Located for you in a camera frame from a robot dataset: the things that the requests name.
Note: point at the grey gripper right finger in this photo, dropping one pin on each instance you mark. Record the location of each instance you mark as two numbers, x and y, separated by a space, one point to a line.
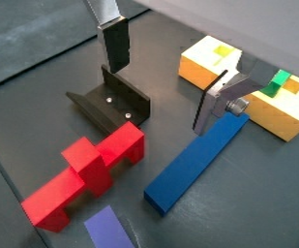
224 95

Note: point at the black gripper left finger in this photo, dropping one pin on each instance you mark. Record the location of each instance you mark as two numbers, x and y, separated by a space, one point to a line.
113 32

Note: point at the blue block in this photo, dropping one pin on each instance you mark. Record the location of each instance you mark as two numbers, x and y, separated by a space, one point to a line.
180 175

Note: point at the yellow slotted board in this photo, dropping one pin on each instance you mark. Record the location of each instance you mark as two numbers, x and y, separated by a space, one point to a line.
205 61

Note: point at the green flat block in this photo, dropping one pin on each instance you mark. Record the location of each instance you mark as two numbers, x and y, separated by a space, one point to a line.
276 84

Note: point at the red cross-shaped block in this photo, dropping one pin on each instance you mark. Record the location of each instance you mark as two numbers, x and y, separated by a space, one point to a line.
88 173

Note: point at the purple cross-shaped block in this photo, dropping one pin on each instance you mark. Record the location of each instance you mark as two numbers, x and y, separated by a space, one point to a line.
106 230

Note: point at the black angle bracket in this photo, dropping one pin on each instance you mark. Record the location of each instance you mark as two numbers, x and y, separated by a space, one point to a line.
114 103

